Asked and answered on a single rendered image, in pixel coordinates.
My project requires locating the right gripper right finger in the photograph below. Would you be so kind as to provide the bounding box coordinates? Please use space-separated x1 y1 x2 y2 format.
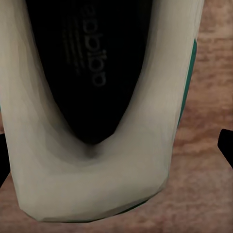
217 129 233 168

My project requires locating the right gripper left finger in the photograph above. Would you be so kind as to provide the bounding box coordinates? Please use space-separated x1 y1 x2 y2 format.
0 133 11 187

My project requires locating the gym shoe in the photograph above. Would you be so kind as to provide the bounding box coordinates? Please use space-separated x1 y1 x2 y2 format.
0 0 205 223

